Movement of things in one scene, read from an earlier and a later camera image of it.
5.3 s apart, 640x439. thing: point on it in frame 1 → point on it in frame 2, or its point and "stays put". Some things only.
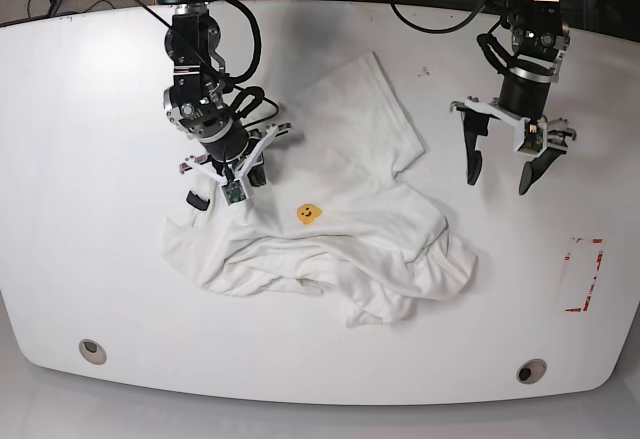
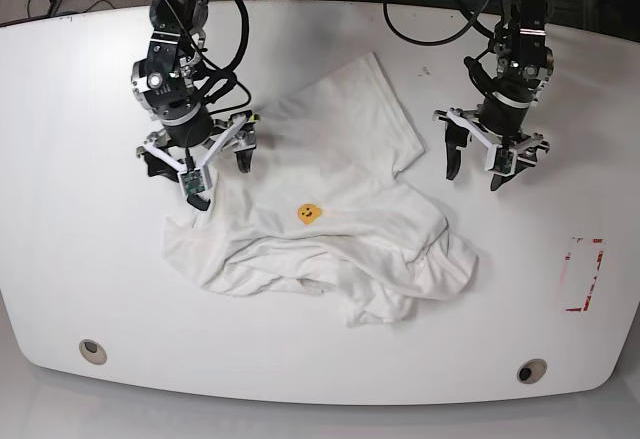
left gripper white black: x=231 y=155 → x=238 y=132
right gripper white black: x=525 y=97 → x=507 y=156
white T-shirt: x=332 y=215 stays put
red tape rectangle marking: x=599 y=261 stays put
